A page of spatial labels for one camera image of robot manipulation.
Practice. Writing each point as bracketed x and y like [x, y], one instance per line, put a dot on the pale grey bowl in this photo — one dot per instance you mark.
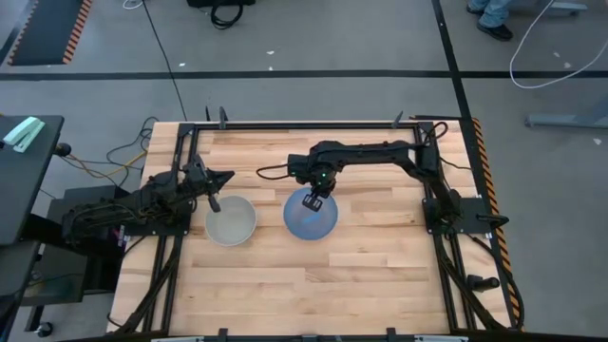
[233, 223]

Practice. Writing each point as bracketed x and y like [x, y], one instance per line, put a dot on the person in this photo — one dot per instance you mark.
[494, 19]

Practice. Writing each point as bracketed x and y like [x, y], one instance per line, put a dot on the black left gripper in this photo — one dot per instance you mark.
[199, 176]

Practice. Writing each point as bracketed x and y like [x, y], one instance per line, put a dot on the black round knob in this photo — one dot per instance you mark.
[62, 149]

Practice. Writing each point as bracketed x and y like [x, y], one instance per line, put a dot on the blue bowl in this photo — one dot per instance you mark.
[311, 225]

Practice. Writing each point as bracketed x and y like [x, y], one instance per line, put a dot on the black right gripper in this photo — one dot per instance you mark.
[316, 168]

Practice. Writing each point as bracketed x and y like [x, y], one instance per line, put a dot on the black side cart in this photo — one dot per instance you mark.
[24, 190]

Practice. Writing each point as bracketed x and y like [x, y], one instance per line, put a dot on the grey metal table foot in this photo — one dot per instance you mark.
[565, 119]
[565, 6]

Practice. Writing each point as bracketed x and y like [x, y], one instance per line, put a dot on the orange black hazard strip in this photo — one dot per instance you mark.
[489, 190]

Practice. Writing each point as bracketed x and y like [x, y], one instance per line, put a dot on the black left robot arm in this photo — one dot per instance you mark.
[142, 202]

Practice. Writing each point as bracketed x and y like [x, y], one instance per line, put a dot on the mint green stapler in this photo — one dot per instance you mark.
[23, 134]

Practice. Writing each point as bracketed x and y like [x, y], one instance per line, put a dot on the black mat with orange stripes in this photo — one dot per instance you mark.
[45, 28]

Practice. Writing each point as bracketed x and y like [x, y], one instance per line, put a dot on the black equipment box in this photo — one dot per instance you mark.
[221, 2]

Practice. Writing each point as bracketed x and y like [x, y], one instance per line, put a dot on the black metal table frame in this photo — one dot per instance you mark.
[304, 126]

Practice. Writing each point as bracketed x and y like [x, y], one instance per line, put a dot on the black caster wheel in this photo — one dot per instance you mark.
[44, 329]

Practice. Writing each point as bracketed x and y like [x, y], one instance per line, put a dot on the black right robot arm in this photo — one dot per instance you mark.
[380, 152]

